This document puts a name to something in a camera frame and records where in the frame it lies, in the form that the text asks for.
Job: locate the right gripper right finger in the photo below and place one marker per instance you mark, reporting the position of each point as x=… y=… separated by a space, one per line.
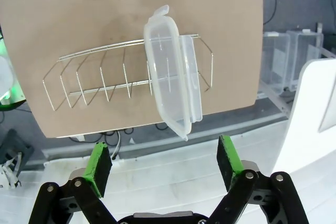
x=229 y=161

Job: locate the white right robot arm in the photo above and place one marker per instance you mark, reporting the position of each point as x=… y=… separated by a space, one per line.
x=8 y=77

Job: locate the clear plastic storage bin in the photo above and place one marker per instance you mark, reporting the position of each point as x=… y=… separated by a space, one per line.
x=304 y=56
x=275 y=58

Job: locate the clear plastic container lid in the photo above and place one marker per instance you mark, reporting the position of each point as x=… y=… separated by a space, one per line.
x=165 y=64
x=194 y=77

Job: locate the black box bracket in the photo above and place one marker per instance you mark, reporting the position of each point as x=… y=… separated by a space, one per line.
x=13 y=145

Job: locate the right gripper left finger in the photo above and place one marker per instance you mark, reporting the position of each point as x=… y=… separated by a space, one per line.
x=101 y=166

